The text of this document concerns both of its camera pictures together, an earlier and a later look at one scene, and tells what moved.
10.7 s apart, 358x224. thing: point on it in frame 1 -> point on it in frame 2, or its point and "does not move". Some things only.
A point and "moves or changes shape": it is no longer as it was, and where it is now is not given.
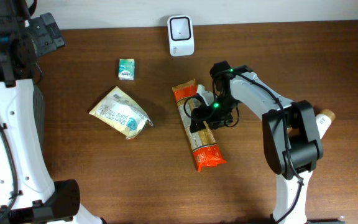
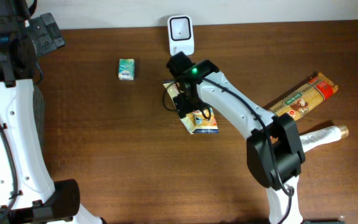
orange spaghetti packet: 206,150 -> 319,89
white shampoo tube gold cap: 324,120 -> 327,135
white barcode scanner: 181,35 does not move
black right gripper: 203,108 -> 181,107
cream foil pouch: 122,111 moves or changes shape
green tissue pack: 126,69 does not move
